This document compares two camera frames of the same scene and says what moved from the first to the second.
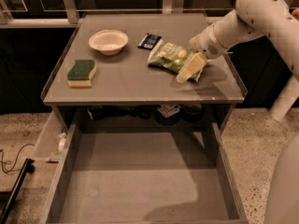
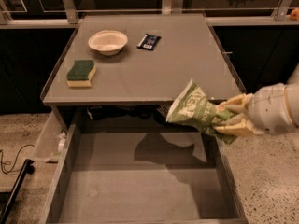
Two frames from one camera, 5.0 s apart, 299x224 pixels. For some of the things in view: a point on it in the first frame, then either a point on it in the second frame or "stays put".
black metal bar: x=28 y=167 stays put
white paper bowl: x=108 y=42 stays put
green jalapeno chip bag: x=171 y=56 to x=191 y=106
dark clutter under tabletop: x=165 y=115 stays put
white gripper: x=206 y=45 to x=269 y=109
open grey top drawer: x=141 y=175 stays put
